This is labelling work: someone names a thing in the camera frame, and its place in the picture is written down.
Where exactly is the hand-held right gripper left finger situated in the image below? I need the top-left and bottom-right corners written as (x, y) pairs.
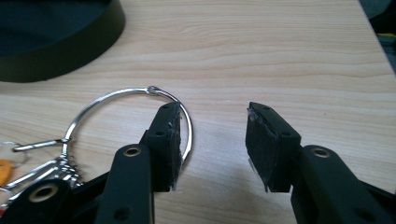
top-left (94, 102), bottom-right (183, 224)

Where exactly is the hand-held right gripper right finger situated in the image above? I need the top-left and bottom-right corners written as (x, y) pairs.
top-left (245, 101), bottom-right (396, 224)

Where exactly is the large silver metal ring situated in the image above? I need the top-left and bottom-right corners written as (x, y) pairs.
top-left (61, 85), bottom-right (194, 166)

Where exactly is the bunch of silver keys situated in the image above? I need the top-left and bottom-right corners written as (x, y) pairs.
top-left (0, 154), bottom-right (84, 208)

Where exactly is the thin silver key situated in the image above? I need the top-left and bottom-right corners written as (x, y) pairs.
top-left (12, 138), bottom-right (70, 153)

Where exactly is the black round container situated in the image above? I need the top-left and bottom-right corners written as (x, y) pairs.
top-left (0, 0), bottom-right (127, 84)

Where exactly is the orange key tag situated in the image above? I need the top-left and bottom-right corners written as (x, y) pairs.
top-left (0, 159), bottom-right (15, 187)

